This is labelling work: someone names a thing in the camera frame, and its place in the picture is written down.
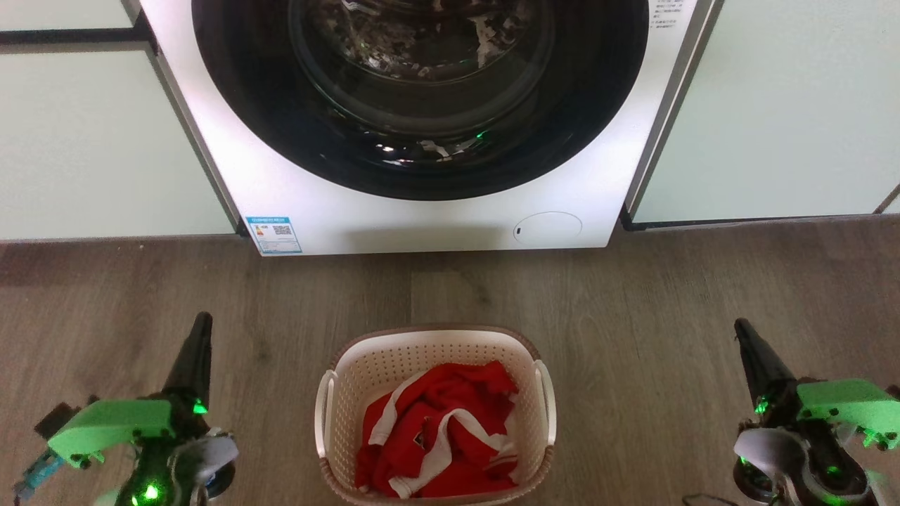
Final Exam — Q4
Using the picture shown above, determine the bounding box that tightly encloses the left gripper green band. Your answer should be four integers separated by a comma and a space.
48, 312, 214, 506

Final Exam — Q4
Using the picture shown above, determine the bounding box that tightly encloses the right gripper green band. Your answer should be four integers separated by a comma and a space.
734, 318, 900, 501

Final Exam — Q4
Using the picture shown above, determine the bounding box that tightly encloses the beige perforated laundry basket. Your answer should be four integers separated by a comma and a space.
314, 325, 558, 506

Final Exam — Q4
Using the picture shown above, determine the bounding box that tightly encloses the blue energy label sticker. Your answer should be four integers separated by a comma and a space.
245, 216, 303, 255

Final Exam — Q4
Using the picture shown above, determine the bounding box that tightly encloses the large pale green cabinet panel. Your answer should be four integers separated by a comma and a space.
0, 48, 238, 241

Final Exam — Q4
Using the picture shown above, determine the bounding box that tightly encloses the red and white garment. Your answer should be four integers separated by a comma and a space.
354, 361, 521, 499

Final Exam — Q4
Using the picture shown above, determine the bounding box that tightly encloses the pale green right cabinet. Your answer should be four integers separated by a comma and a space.
631, 0, 900, 224

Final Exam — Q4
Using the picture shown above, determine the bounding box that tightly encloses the round white filter cover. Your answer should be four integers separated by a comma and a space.
513, 212, 584, 247

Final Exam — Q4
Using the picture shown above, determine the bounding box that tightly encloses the black round washer door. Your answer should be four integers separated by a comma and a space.
191, 0, 650, 202

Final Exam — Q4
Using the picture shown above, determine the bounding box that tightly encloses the white front-load washing machine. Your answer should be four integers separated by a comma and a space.
139, 0, 718, 257

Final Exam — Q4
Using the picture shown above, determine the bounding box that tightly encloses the small pale green cabinet panel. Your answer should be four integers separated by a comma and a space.
0, 0, 136, 32

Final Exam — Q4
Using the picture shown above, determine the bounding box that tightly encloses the small printed text label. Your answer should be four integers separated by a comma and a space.
650, 0, 686, 30

